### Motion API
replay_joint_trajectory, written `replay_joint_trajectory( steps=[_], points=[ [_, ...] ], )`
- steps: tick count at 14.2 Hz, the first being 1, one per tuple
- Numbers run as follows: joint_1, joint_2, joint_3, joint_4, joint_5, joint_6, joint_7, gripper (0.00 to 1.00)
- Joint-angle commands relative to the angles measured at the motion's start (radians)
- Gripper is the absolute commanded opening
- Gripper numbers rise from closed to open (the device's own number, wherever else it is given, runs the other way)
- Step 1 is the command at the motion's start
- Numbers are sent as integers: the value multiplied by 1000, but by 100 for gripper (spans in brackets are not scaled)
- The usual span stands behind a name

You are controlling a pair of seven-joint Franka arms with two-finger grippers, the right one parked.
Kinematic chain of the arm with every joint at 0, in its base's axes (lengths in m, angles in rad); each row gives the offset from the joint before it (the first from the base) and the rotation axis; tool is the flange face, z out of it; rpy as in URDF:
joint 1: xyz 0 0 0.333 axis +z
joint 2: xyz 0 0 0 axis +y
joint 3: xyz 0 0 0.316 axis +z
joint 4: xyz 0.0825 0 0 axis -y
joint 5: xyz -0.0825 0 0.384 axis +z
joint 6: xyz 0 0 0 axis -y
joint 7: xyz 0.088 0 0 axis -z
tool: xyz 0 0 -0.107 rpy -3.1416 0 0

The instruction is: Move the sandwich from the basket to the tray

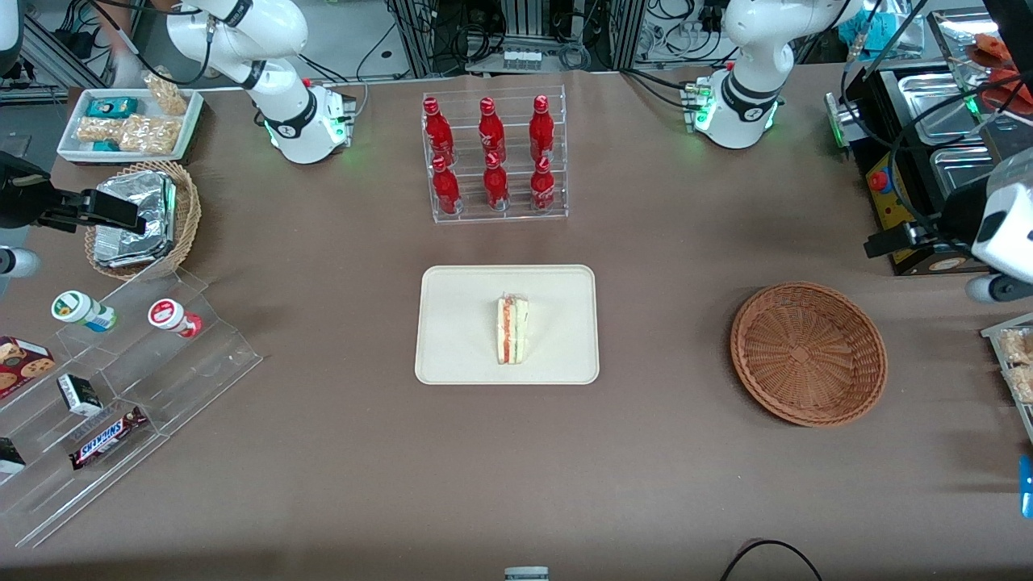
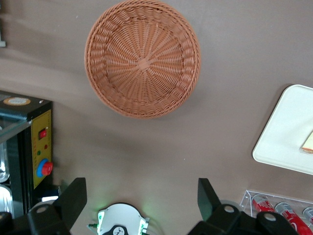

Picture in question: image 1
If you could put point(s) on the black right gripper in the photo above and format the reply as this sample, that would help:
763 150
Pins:
18 199

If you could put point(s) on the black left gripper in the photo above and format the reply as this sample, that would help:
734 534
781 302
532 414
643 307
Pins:
955 216

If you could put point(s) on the triangular sandwich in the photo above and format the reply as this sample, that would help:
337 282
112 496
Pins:
512 331

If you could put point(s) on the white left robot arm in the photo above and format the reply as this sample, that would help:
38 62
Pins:
750 48

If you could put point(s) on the white rectangular snack tray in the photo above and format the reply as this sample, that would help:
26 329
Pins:
73 149

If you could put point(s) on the light tan wicker basket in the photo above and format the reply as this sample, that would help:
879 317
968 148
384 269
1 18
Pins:
187 214

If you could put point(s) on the metal edged snack tray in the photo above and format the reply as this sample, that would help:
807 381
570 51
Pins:
994 331

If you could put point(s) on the brown round wicker basket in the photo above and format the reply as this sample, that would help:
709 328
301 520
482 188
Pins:
807 351

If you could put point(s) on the beige plastic serving tray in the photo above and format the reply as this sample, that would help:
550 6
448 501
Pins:
460 324

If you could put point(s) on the stacked aluminium foil containers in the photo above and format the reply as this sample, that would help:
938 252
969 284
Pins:
133 242

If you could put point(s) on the black food warmer cabinet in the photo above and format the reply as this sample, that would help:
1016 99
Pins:
908 173

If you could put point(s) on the red emergency stop button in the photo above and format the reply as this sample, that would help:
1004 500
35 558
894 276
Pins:
880 179

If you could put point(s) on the small teal snack packet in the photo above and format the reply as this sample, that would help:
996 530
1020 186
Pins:
106 146

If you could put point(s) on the steel food pan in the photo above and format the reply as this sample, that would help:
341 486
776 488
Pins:
960 169
936 109

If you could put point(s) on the clear bag puffed snack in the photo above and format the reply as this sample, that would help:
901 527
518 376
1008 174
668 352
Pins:
1022 384
1018 345
97 129
149 135

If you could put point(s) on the green lid yogurt cup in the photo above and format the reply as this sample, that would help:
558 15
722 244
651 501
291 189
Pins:
77 309

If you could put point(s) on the large teal snack packet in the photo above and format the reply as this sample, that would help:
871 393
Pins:
111 107

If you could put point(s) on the red lid yogurt cup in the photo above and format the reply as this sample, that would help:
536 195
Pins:
169 315

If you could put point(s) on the clear bag of crackers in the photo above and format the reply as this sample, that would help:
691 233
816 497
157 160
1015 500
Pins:
168 95

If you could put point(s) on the red cookie box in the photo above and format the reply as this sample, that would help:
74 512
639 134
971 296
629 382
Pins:
23 365

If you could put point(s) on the black white small carton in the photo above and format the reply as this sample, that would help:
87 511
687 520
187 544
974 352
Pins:
10 456
79 395

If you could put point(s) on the orange red food item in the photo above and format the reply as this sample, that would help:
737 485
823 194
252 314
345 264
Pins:
1005 85

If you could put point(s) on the clear acrylic stepped stand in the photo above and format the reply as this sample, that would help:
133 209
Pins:
194 379

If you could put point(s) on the teal cloth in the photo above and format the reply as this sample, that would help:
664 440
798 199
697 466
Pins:
862 26

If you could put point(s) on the brown Snickers bar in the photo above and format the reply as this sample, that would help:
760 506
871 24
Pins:
106 438

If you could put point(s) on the blue plastic object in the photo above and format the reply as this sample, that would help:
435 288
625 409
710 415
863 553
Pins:
1026 486

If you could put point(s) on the red cola bottle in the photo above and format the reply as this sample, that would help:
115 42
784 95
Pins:
490 133
446 192
543 190
438 133
495 187
541 131

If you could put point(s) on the clear acrylic bottle rack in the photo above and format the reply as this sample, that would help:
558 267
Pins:
516 216

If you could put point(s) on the grey device edge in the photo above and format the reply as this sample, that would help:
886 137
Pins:
526 574

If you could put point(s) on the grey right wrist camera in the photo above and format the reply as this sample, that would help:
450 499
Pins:
18 262

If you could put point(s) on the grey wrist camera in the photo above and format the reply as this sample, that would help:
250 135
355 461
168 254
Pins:
18 262
983 289

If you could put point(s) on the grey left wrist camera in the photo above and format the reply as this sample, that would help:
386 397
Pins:
983 289

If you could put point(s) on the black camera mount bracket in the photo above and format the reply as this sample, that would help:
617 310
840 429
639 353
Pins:
1018 286

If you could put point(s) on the aluminium equipment frame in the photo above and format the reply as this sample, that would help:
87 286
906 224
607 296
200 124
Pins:
420 36

